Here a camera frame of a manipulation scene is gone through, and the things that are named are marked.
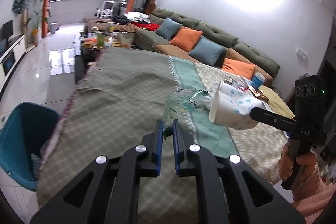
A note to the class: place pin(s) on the green patterned tablecloth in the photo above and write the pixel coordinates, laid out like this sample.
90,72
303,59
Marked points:
120,100

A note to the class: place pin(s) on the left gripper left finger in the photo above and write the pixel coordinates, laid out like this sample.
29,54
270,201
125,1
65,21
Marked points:
106,190

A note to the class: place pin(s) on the pink sleeve forearm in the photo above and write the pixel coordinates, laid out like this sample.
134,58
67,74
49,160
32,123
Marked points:
311,196

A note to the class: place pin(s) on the blue cushion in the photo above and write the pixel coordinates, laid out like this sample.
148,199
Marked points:
168,28
207,52

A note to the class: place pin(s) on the white TV cabinet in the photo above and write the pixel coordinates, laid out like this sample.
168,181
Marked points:
12,53

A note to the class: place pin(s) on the blue white can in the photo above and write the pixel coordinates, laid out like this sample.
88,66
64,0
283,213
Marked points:
258,79

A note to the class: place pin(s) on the blue trash bin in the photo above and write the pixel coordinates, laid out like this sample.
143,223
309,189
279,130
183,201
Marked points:
26,130

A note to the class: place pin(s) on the orange cushion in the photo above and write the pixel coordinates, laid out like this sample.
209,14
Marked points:
238,68
186,38

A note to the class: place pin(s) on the clear plastic wrapper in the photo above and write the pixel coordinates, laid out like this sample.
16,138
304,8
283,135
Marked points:
181,104

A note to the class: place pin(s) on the black monitor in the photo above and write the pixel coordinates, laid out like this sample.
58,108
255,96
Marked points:
7,30

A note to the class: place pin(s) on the white office chair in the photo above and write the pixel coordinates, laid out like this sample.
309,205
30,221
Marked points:
106,11

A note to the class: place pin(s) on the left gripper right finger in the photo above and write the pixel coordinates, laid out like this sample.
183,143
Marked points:
228,189

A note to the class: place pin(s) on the white paper cup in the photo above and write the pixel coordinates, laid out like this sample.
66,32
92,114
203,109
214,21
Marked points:
231,107

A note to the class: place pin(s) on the black glass coffee table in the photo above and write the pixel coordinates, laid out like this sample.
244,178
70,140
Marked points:
90,45

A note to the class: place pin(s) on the green tufted sofa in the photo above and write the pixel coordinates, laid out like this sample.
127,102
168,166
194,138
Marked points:
150,41

